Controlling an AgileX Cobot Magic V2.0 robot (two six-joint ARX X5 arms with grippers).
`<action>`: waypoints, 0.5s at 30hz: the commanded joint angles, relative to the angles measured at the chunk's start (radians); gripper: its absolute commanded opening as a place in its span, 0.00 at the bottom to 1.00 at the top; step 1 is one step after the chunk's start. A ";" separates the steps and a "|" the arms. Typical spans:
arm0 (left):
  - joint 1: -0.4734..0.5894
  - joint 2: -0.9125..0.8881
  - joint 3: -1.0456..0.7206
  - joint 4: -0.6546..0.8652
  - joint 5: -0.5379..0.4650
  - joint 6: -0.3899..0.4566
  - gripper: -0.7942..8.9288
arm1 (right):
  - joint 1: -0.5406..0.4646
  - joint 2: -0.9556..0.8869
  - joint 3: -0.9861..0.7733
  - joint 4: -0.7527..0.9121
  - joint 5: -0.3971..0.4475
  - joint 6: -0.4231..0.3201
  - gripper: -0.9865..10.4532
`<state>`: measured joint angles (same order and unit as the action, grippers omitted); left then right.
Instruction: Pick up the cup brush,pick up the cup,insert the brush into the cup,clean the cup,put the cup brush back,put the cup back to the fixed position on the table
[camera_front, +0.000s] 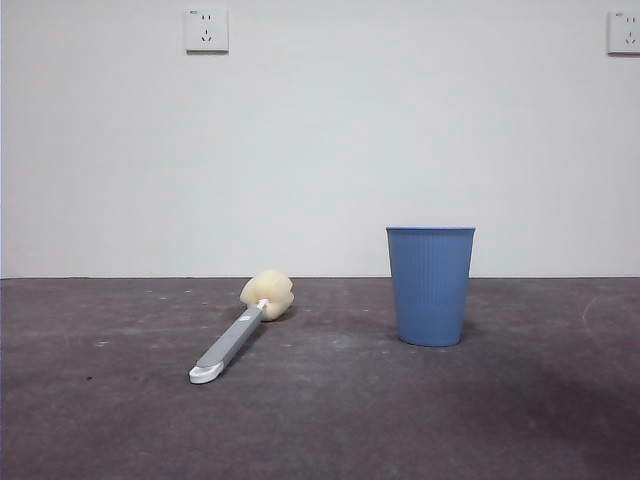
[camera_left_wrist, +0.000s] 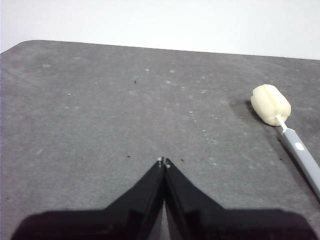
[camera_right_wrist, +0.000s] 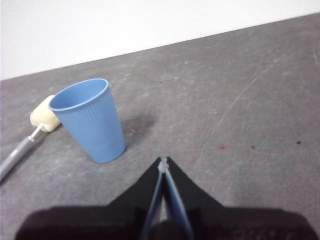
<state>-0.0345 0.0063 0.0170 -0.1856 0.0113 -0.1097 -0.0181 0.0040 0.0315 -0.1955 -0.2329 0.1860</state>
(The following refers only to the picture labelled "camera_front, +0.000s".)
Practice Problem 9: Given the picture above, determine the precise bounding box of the grey-handled sponge cup brush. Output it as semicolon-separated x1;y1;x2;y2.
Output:
188;268;295;386

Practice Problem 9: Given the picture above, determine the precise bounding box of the white wall socket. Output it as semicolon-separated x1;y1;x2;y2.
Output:
185;7;231;55
606;10;640;56

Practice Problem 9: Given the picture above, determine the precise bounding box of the blue ribbed plastic cup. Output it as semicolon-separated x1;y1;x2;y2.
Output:
385;225;477;348

